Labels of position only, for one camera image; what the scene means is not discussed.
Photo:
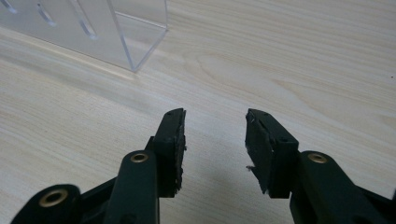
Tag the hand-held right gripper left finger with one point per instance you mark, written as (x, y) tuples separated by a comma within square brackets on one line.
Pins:
[(168, 146)]

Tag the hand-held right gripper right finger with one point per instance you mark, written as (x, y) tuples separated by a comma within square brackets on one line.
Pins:
[(274, 152)]

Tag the clear acrylic slotted stand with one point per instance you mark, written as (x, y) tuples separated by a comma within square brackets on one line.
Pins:
[(93, 28)]

